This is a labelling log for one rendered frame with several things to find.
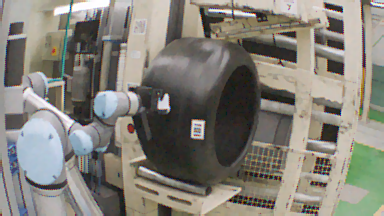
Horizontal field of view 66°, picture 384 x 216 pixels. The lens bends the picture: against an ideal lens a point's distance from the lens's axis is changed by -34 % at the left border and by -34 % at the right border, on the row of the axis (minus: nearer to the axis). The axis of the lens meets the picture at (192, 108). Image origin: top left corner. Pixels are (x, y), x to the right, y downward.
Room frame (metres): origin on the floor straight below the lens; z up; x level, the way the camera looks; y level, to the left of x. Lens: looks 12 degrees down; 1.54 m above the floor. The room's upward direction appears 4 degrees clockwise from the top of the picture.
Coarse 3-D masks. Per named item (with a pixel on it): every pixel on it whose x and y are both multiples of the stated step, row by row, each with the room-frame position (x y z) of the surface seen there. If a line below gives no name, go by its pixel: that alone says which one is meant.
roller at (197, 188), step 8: (144, 168) 1.68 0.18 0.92; (144, 176) 1.66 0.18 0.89; (152, 176) 1.63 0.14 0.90; (160, 176) 1.62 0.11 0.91; (168, 176) 1.61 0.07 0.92; (168, 184) 1.59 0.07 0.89; (176, 184) 1.57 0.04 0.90; (184, 184) 1.56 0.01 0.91; (192, 184) 1.55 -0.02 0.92; (200, 184) 1.54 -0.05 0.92; (200, 192) 1.52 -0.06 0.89; (208, 192) 1.51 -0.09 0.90
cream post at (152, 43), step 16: (144, 0) 1.79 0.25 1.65; (160, 0) 1.79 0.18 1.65; (144, 16) 1.78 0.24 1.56; (160, 16) 1.81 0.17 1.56; (160, 32) 1.82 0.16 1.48; (128, 48) 1.81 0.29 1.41; (144, 48) 1.77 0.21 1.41; (160, 48) 1.84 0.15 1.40; (128, 64) 1.81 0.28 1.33; (144, 64) 1.76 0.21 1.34; (128, 80) 1.80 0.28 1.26; (128, 144) 1.80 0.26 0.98; (128, 192) 1.80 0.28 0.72; (128, 208) 1.81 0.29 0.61; (144, 208) 1.76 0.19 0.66
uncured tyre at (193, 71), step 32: (160, 64) 1.55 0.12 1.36; (192, 64) 1.50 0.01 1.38; (224, 64) 1.52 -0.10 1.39; (160, 96) 1.48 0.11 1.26; (192, 96) 1.43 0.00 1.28; (224, 96) 1.97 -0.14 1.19; (256, 96) 1.80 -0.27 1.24; (160, 128) 1.46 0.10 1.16; (224, 128) 1.93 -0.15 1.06; (256, 128) 1.84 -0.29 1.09; (160, 160) 1.51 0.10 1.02; (192, 160) 1.43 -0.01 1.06; (224, 160) 1.80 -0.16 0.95
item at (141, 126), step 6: (138, 114) 1.29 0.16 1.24; (144, 114) 1.30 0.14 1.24; (138, 120) 1.30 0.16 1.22; (144, 120) 1.30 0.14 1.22; (138, 126) 1.31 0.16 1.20; (144, 126) 1.30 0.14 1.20; (138, 132) 1.32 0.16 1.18; (144, 132) 1.30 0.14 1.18; (150, 132) 1.32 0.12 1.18; (138, 138) 1.33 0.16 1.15; (144, 138) 1.31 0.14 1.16
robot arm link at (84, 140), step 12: (24, 84) 1.16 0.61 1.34; (24, 96) 1.12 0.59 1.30; (36, 96) 1.14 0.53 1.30; (24, 108) 1.12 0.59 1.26; (36, 108) 1.10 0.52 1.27; (72, 120) 1.09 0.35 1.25; (72, 132) 1.04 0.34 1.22; (84, 132) 1.05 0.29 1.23; (96, 132) 1.11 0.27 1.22; (72, 144) 1.03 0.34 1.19; (84, 144) 1.02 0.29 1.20; (96, 144) 1.09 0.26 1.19
